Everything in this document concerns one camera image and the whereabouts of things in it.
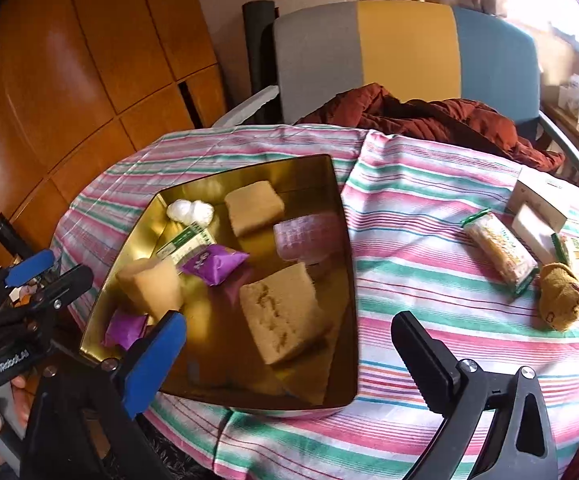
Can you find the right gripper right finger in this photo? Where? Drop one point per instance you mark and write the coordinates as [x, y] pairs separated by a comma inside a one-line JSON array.
[[459, 391]]

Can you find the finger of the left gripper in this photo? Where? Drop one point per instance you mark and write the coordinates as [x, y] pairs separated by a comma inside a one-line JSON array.
[[30, 268], [64, 284]]

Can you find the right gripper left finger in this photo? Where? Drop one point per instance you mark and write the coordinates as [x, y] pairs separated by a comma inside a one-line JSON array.
[[122, 395]]

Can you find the yellow knitted sock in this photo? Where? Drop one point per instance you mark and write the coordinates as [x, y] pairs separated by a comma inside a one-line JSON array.
[[559, 296]]

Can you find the small cracker snack packet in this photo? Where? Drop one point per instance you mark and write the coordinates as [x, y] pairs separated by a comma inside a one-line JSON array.
[[567, 250]]

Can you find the purple sachet near edge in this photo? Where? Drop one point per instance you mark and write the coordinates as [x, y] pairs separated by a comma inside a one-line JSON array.
[[124, 329]]

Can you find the small yellow sponge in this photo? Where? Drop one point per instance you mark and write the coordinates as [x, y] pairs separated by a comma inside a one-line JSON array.
[[152, 285]]

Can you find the striped pink green tablecloth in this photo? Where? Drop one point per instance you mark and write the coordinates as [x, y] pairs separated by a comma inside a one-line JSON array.
[[405, 201]]

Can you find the green white small box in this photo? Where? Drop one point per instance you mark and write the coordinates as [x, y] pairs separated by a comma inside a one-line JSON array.
[[185, 243]]

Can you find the purple sachet packet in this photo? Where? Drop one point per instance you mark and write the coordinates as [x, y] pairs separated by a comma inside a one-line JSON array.
[[212, 263]]

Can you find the large cracker snack packet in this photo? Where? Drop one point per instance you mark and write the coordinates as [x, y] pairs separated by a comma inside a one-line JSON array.
[[506, 252]]

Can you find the white cotton ball bag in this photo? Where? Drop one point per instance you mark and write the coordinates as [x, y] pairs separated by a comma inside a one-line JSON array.
[[187, 212]]

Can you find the large yellow sponge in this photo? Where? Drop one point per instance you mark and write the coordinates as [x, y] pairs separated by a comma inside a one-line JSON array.
[[283, 313]]

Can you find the gold metal tray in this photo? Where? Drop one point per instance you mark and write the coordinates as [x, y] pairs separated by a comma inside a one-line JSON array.
[[220, 363]]

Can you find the white cardboard box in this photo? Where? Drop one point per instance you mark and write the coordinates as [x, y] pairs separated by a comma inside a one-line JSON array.
[[536, 216]]

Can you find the wooden wardrobe panels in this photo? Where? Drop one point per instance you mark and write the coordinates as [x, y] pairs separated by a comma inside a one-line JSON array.
[[86, 83]]

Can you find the yellow sponge block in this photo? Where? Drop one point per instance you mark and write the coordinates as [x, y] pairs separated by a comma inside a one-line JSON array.
[[253, 206]]

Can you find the rust red jacket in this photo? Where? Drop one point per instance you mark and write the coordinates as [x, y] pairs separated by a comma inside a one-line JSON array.
[[462, 122]]

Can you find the grey yellow blue armchair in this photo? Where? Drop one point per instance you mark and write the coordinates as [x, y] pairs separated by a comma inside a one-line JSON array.
[[415, 50]]

